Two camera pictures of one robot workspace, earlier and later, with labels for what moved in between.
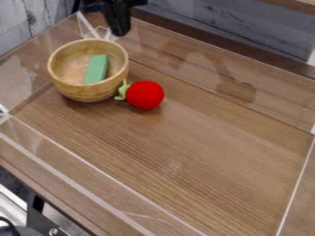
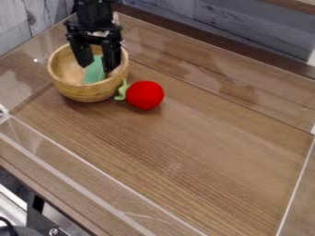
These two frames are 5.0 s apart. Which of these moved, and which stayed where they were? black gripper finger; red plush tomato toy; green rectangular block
Moved: black gripper finger
Stayed: green rectangular block; red plush tomato toy
